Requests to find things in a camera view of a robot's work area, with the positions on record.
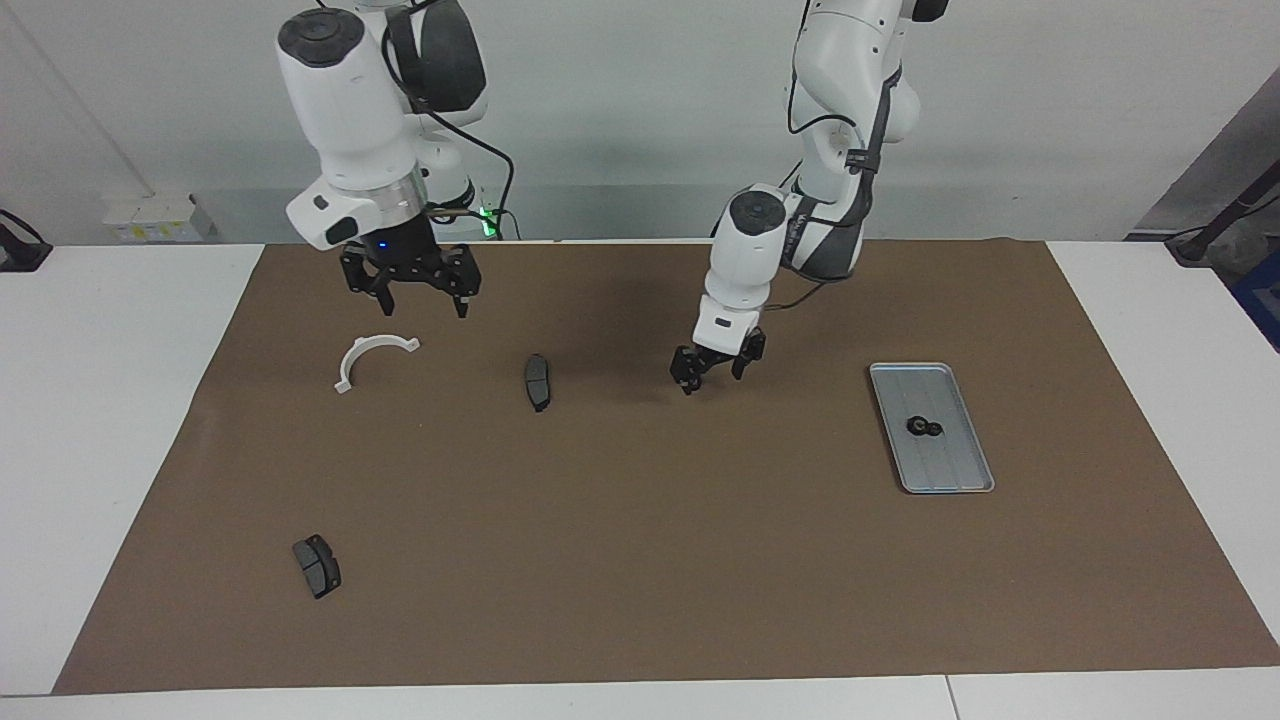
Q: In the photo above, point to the silver metal tray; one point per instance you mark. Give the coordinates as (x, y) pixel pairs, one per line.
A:
(950, 470)

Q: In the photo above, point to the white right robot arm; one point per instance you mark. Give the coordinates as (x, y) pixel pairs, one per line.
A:
(350, 110)

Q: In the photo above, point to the white curved plastic bracket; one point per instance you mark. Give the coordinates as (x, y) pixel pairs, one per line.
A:
(358, 350)

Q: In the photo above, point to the black stand pole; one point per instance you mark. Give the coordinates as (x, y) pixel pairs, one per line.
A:
(1195, 250)

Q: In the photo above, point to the black stand base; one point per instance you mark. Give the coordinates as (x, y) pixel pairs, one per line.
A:
(20, 255)

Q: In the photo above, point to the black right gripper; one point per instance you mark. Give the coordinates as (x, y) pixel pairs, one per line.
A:
(405, 255)

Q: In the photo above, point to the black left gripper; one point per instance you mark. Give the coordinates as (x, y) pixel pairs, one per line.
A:
(720, 353)

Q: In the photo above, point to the brown table mat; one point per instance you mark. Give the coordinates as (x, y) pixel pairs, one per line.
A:
(640, 550)

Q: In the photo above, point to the blue crate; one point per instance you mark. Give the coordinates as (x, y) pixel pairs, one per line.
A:
(1262, 300)

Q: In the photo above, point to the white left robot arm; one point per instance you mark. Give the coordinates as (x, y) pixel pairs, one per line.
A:
(750, 260)

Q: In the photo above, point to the white wall socket box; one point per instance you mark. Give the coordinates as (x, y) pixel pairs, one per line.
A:
(150, 220)

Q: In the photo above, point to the grey brake pad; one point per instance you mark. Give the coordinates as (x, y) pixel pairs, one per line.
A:
(318, 567)
(538, 378)

